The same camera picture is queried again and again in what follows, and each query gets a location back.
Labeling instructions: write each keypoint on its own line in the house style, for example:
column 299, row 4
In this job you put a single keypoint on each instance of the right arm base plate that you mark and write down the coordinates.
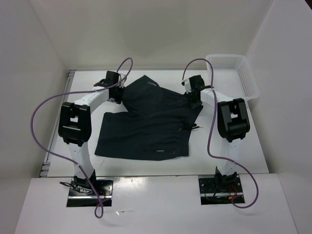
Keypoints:
column 213, row 194

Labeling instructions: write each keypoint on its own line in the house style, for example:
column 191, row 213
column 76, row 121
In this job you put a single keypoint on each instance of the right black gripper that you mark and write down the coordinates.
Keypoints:
column 195, row 105

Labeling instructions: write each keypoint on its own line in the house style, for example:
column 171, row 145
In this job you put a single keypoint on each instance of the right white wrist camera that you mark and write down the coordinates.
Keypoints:
column 187, row 84

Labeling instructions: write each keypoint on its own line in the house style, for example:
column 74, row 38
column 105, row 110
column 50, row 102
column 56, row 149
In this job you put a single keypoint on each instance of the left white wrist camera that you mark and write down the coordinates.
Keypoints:
column 122, row 79

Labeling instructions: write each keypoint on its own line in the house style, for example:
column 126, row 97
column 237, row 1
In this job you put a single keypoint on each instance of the dark navy shorts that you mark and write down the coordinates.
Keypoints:
column 156, row 125

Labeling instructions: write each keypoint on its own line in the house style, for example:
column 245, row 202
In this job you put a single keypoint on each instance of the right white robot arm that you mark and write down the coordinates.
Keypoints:
column 232, row 125

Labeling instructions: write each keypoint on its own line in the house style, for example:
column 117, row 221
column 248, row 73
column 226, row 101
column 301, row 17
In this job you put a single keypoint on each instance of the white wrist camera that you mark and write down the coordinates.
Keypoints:
column 187, row 84
column 122, row 79

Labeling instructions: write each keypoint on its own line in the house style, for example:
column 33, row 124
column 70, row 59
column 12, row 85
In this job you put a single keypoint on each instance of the white plastic mesh basket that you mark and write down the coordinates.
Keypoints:
column 233, row 76

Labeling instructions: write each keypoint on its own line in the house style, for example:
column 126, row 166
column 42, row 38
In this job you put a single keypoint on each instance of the aluminium table edge rail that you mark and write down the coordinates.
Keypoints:
column 47, row 160

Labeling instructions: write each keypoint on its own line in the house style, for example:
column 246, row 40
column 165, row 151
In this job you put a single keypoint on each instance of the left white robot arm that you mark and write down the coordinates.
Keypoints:
column 75, row 125

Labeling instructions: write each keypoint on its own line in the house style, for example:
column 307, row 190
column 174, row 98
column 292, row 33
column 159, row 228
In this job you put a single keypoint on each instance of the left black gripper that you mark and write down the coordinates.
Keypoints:
column 119, row 100

